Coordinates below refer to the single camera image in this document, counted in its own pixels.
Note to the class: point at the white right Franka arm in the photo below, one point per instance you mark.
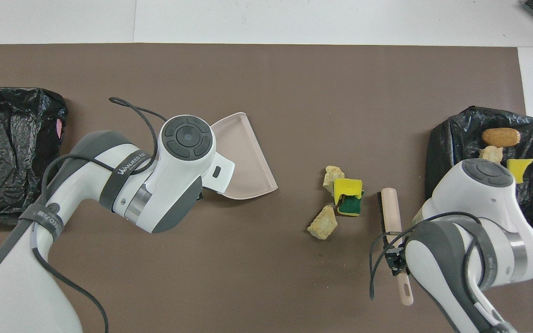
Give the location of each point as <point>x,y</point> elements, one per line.
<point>470,222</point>

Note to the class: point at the small yellow sponge piece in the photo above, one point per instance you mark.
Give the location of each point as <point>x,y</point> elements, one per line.
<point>521,167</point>

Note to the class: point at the large yellow sponge piece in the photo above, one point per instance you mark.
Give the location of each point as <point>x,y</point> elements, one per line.
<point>346,187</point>

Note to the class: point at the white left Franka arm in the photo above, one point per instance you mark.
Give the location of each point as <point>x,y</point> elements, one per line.
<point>109,185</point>

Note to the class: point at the beige plastic dustpan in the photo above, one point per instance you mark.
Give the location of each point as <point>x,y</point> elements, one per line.
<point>243,162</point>

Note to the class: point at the beige crumbly foam chunk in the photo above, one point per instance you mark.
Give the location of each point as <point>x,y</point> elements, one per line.
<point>491,153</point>
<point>332,175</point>
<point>324,223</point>

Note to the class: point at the beige hand brush black bristles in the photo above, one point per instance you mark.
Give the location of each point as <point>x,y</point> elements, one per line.
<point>392,208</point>

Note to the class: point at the brown bread roll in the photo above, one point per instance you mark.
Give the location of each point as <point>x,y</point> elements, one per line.
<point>501,137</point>

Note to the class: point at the green and yellow sponge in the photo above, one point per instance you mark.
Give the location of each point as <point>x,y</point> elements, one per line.
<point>352,207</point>

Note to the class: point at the brown table mat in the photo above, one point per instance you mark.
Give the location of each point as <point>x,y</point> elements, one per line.
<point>271,92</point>

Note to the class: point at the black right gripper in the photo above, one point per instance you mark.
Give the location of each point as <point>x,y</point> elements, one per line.
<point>396,259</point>

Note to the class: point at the black bagged bin pink mark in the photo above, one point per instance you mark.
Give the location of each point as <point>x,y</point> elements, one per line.
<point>7,152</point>

